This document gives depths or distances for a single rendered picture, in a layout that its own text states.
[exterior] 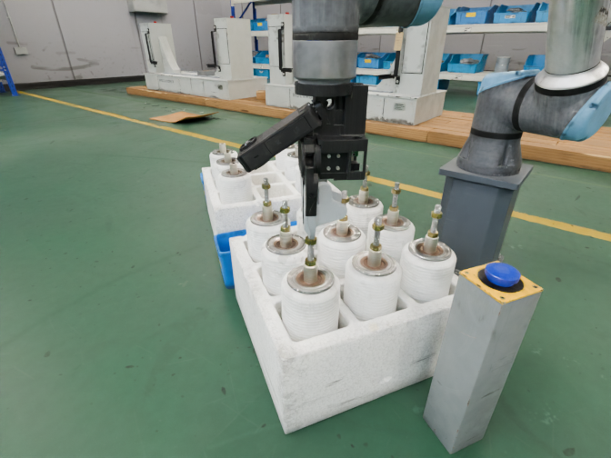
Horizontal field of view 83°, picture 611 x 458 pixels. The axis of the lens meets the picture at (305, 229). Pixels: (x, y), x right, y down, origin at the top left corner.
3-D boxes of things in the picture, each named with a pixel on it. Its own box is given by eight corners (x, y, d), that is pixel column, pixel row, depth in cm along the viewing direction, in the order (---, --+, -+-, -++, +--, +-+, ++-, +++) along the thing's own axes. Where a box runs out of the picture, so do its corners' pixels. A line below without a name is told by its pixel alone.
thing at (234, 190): (251, 219, 115) (247, 166, 106) (257, 232, 107) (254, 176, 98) (222, 224, 112) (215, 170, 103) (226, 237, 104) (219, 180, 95)
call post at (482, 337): (453, 403, 64) (497, 262, 49) (484, 439, 58) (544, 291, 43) (421, 417, 61) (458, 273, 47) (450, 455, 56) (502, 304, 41)
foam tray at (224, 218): (301, 198, 148) (301, 157, 139) (339, 242, 115) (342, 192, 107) (207, 211, 136) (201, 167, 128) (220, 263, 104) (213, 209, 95)
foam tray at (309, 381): (365, 265, 103) (371, 211, 95) (464, 364, 71) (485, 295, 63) (235, 297, 90) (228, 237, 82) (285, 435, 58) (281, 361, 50)
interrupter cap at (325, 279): (297, 301, 51) (297, 297, 51) (280, 273, 57) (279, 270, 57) (343, 288, 54) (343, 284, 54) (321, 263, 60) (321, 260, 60)
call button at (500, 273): (497, 271, 47) (501, 258, 46) (524, 287, 44) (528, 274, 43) (475, 277, 46) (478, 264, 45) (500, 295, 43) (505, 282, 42)
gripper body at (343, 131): (365, 185, 44) (373, 84, 39) (298, 188, 44) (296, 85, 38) (352, 166, 51) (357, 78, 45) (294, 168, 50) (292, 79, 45)
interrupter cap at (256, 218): (280, 210, 79) (280, 207, 79) (289, 224, 73) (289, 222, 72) (247, 214, 77) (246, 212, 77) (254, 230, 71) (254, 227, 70)
